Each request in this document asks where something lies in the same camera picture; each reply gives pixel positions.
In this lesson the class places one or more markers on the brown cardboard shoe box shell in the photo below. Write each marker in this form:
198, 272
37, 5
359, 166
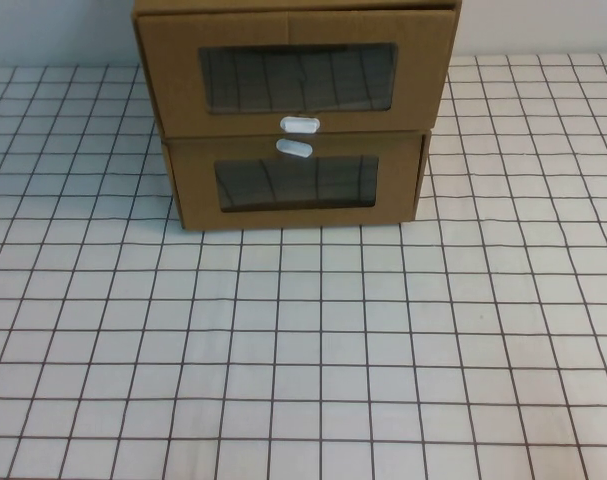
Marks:
293, 3

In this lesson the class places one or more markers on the cardboard shoe box with window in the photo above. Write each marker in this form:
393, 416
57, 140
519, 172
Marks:
193, 200

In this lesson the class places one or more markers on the cardboard drawer with clear window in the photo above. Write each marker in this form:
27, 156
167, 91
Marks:
173, 100

